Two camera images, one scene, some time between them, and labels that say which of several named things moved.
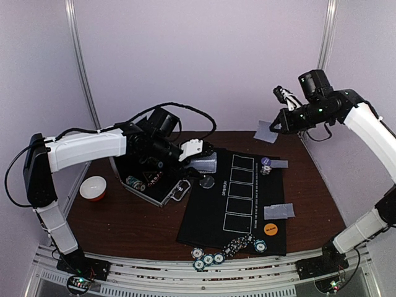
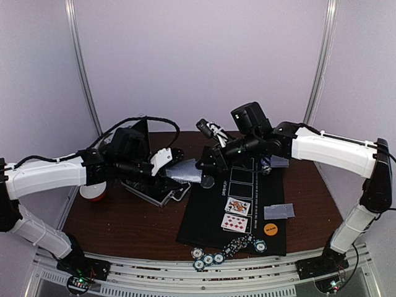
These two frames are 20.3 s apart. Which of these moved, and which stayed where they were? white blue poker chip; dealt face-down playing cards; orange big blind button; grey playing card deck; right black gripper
Moved: right black gripper; grey playing card deck
Stayed: white blue poker chip; dealt face-down playing cards; orange big blind button
